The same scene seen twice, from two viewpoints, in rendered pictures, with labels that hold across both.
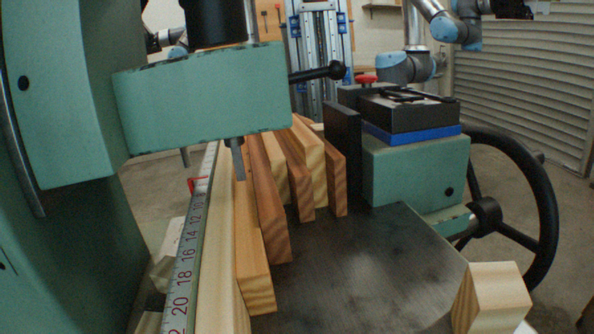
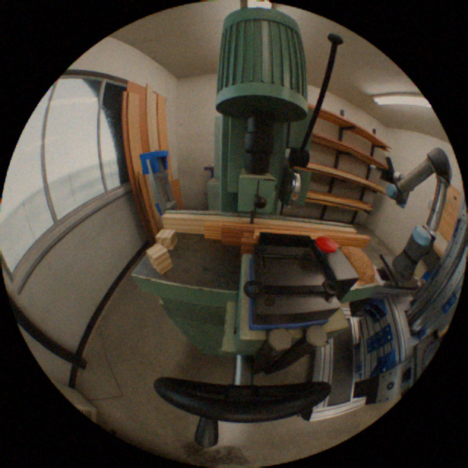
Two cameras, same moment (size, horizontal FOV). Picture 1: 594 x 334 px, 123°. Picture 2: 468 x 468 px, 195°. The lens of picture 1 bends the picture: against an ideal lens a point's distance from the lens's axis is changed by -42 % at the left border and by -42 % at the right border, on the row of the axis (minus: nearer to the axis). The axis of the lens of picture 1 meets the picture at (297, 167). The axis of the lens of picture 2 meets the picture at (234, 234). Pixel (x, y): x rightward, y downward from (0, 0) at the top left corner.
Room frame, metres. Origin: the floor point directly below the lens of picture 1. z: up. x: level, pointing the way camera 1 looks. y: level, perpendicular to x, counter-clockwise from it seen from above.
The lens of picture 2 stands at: (0.26, -0.24, 1.11)
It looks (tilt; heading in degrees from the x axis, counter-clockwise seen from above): 33 degrees down; 102
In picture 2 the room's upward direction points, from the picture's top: 3 degrees clockwise
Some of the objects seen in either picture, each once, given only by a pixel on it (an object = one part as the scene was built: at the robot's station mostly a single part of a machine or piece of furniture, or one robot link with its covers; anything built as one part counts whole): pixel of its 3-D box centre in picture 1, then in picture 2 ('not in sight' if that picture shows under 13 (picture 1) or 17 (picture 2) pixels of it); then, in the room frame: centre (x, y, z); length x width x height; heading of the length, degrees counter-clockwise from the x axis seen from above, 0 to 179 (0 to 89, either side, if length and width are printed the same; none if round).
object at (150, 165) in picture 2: not in sight; (171, 222); (-0.47, 0.56, 0.58); 0.27 x 0.25 x 1.16; 13
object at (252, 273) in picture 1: (243, 156); (303, 237); (0.38, 0.08, 0.92); 0.54 x 0.02 x 0.04; 9
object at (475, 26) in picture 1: (468, 34); not in sight; (0.77, -0.59, 1.12); 0.11 x 0.08 x 0.11; 111
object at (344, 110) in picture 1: (364, 140); (284, 268); (0.31, -0.08, 0.95); 0.09 x 0.07 x 0.09; 9
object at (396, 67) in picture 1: (392, 69); not in sight; (0.97, -0.39, 0.98); 0.13 x 0.12 x 0.14; 111
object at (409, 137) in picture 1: (395, 105); (304, 276); (0.32, -0.13, 0.99); 0.13 x 0.11 x 0.06; 9
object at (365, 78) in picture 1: (366, 78); (326, 244); (0.35, -0.10, 1.02); 0.03 x 0.03 x 0.01
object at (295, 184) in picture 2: not in sight; (290, 188); (0.34, 0.20, 1.02); 0.12 x 0.03 x 0.12; 99
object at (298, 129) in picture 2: not in sight; (297, 129); (0.35, 0.29, 1.23); 0.09 x 0.08 x 0.15; 99
